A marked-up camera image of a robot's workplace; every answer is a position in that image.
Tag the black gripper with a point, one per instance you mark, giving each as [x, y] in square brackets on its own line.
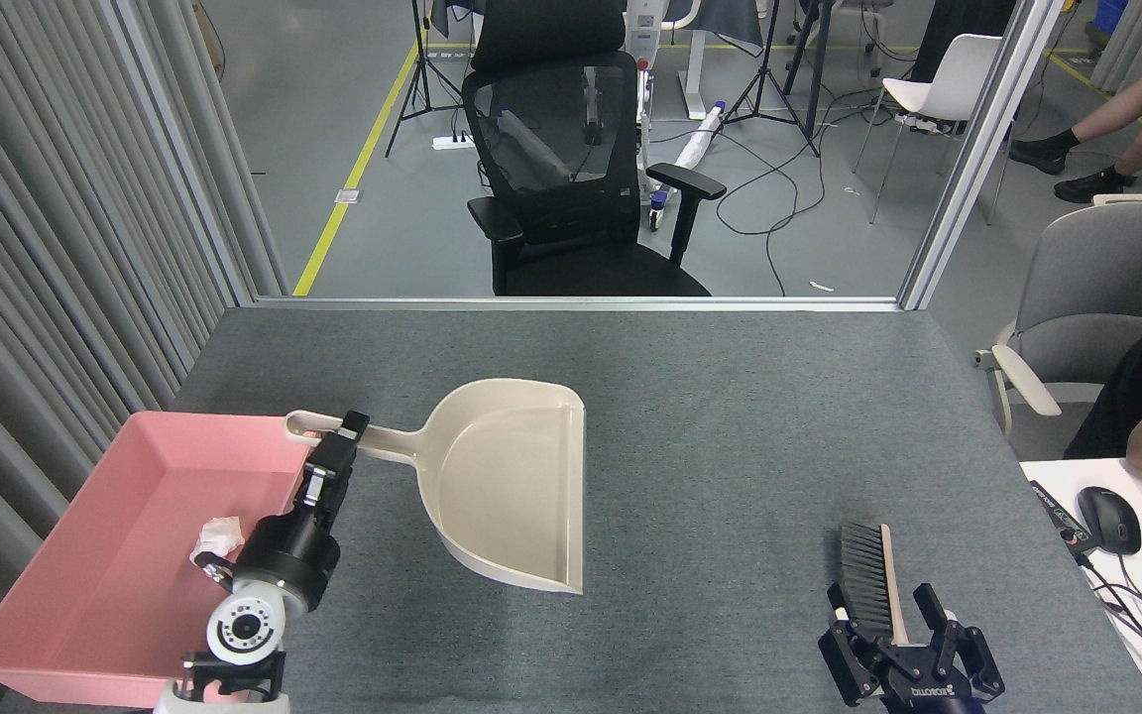
[288, 555]
[928, 694]

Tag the beige brush with black bristles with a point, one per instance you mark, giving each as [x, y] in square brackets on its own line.
[863, 575]

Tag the white paper ball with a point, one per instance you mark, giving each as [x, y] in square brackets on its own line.
[216, 540]

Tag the beige plastic dustpan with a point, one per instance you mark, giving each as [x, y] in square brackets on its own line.
[512, 496]

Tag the pink plastic bin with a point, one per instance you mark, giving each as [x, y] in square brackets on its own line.
[105, 575]

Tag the small black labelled device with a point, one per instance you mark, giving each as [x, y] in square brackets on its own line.
[1062, 518]

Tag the black computer mouse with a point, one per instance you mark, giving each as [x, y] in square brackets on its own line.
[1108, 521]

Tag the square metal floor plate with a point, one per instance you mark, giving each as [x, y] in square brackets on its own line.
[347, 196]

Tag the black mesh office chair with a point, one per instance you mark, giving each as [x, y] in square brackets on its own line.
[611, 268]

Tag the white power strip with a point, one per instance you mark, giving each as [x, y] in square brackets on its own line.
[452, 142]

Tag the black tripod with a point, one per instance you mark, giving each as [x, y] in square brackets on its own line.
[767, 45]
[420, 50]

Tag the white stand on wheels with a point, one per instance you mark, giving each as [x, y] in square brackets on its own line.
[645, 30]

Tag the white plastic chair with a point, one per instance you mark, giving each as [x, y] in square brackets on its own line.
[948, 79]

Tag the dark hanging cloth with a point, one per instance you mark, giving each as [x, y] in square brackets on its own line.
[730, 25]

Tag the black stand pole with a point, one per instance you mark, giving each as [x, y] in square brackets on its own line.
[814, 59]

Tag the blue crate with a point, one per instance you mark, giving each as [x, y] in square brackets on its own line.
[1109, 12]

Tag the silver aluminium rail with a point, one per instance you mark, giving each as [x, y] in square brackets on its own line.
[581, 303]

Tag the silver aluminium post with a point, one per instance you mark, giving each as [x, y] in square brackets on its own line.
[977, 159]

